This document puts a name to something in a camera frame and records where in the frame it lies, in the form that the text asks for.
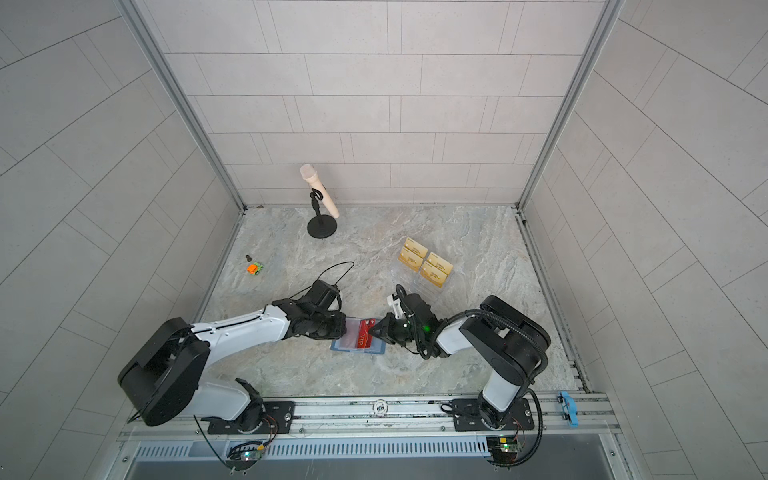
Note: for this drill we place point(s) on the blue clip on rail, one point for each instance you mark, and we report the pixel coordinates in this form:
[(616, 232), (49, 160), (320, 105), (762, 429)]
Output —
[(569, 409)]

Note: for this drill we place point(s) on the green circuit board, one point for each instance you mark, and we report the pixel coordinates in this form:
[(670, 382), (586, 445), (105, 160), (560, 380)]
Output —
[(503, 451), (243, 456)]

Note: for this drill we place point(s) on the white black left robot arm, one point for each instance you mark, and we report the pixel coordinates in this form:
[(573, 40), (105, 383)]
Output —
[(166, 377)]

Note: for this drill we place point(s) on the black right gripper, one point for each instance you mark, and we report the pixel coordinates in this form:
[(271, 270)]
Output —
[(387, 327)]

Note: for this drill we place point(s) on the green orange toy truck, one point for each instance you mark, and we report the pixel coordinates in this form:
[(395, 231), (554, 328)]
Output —
[(254, 268)]

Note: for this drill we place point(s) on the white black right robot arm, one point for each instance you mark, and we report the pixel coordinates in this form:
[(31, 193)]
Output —
[(513, 345)]

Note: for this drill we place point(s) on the aluminium mounting rail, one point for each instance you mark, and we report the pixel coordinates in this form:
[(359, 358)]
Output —
[(422, 416)]

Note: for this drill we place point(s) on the black microphone stand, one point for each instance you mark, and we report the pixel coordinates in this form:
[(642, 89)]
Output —
[(320, 226)]

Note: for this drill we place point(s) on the clear acrylic card tray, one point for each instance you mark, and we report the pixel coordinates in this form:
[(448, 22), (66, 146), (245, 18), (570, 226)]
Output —
[(430, 266)]

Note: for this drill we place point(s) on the right green circuit board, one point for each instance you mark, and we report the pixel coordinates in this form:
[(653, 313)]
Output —
[(503, 451)]

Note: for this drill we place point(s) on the left green circuit board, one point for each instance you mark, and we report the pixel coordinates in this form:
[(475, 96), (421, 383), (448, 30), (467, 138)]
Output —
[(243, 456)]

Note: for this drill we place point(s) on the cream microphone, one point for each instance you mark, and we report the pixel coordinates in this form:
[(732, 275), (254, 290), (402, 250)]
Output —
[(311, 176)]

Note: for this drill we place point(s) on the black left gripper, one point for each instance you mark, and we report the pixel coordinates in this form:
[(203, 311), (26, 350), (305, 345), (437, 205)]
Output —
[(339, 332)]

